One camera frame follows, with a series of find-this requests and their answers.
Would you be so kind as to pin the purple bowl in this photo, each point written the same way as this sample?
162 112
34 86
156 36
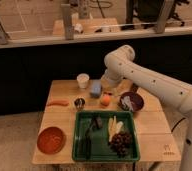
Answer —
136 99

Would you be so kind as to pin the black utensil in tray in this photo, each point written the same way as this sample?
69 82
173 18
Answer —
95 124

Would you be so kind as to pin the dark grape bunch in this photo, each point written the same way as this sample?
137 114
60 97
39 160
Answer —
120 143

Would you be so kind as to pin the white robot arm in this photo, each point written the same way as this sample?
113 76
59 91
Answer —
119 65

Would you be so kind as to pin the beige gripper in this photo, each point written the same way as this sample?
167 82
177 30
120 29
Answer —
124 86

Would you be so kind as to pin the dark brown block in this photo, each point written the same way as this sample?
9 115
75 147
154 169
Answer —
134 88

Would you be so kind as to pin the yellow banana pieces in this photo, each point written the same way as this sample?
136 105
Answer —
114 127

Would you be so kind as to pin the white paper cup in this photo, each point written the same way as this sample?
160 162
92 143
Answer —
83 80

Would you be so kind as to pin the small metal cup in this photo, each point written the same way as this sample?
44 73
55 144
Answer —
79 103

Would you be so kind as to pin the green plastic tray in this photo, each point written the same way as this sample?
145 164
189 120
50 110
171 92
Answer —
100 147

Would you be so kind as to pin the orange carrot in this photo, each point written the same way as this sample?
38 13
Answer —
58 103

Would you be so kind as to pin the orange fruit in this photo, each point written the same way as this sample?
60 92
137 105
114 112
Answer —
105 100

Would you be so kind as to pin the blue sponge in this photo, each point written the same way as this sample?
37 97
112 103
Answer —
96 89

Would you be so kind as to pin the wooden table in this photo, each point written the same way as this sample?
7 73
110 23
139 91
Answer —
154 136

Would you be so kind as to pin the white crumpled item in bowl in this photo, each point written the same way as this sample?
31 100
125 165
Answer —
127 104

